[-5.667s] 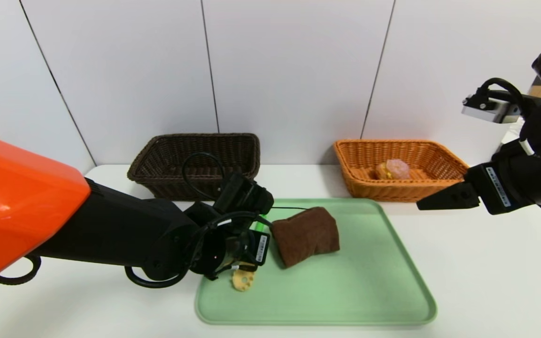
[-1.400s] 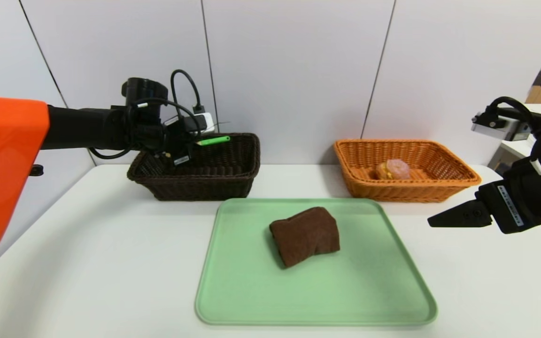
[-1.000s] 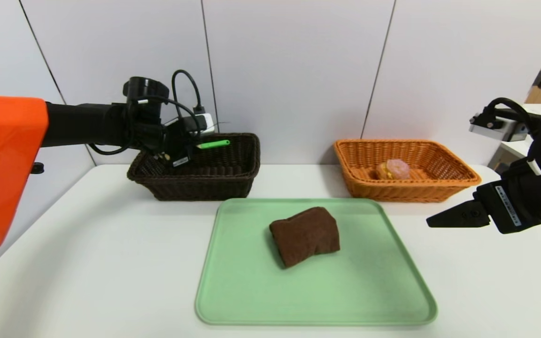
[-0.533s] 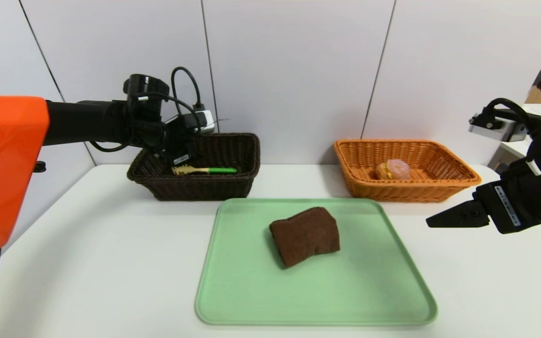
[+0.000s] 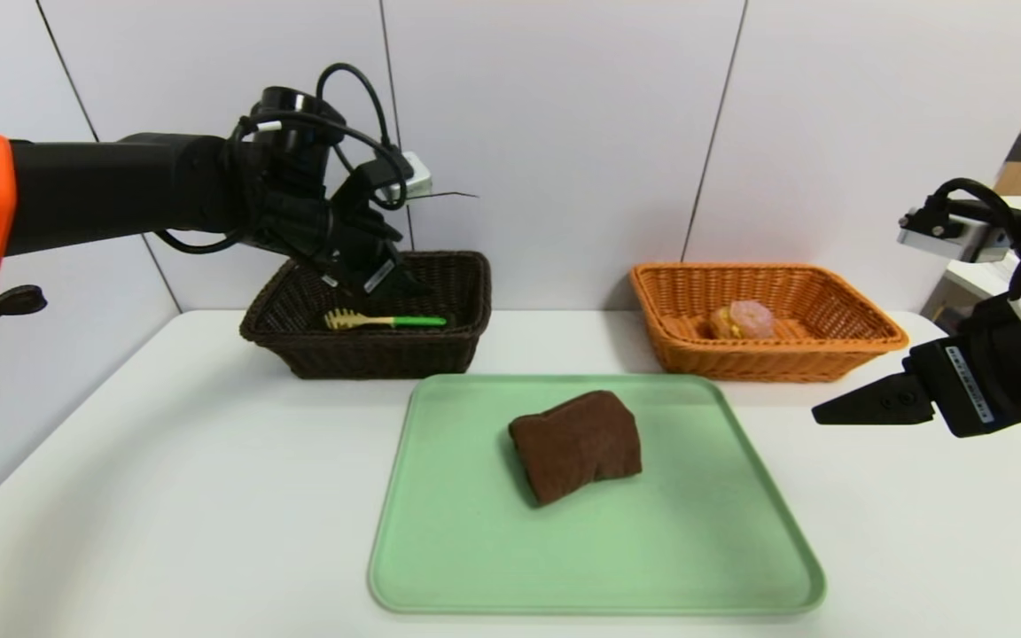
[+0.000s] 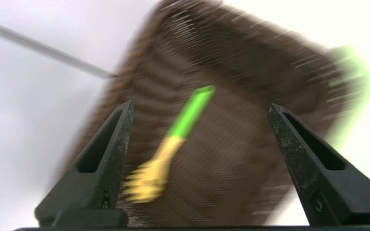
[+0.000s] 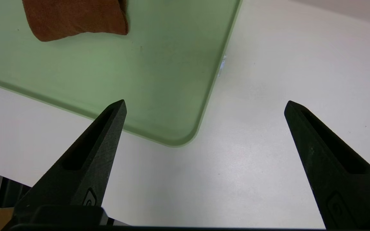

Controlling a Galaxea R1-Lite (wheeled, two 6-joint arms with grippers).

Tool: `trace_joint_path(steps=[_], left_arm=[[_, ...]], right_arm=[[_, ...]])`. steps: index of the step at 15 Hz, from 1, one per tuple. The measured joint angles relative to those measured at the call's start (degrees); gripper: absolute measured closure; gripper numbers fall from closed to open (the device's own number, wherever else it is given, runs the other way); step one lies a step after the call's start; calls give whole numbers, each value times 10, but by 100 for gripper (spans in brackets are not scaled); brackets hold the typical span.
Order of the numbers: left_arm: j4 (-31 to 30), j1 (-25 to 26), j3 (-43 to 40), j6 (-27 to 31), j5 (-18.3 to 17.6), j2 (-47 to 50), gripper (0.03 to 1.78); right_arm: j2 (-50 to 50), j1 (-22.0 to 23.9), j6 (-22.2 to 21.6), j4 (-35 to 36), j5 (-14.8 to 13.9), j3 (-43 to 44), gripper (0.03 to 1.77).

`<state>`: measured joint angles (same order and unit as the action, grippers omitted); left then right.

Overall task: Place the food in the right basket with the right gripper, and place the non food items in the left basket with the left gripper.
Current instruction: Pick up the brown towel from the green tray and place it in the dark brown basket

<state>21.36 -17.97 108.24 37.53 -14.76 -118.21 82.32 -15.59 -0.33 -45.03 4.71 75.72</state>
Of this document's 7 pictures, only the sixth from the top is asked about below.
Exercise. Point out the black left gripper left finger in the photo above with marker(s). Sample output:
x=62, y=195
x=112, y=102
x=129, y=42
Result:
x=98, y=179

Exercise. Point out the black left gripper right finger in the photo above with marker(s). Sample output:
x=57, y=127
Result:
x=320, y=183

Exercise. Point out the dark brown wicker basket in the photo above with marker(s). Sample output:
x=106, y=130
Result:
x=236, y=144

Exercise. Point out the light green plastic tray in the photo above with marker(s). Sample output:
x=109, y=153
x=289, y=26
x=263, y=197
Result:
x=355, y=80

